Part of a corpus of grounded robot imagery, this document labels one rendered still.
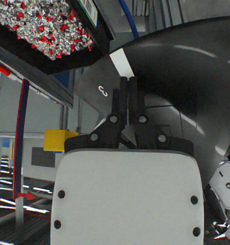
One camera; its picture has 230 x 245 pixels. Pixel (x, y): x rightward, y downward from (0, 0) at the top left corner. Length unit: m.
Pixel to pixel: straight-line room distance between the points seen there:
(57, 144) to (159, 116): 0.51
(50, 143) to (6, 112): 0.95
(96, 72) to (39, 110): 1.14
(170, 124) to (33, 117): 1.23
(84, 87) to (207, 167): 0.20
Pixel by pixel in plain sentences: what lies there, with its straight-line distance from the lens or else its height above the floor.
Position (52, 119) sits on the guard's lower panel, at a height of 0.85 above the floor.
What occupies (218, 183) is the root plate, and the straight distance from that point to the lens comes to 0.37.
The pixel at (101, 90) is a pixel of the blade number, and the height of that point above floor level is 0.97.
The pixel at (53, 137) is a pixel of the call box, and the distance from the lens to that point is 0.63.
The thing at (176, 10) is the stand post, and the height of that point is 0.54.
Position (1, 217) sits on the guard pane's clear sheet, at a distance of 1.67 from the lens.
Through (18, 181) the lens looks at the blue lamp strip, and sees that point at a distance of 0.45.
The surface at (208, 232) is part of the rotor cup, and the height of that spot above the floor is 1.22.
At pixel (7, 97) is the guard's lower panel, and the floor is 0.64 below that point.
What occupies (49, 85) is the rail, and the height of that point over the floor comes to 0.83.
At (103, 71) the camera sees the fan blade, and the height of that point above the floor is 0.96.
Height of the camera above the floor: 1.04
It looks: 8 degrees down
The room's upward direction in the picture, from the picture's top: 179 degrees counter-clockwise
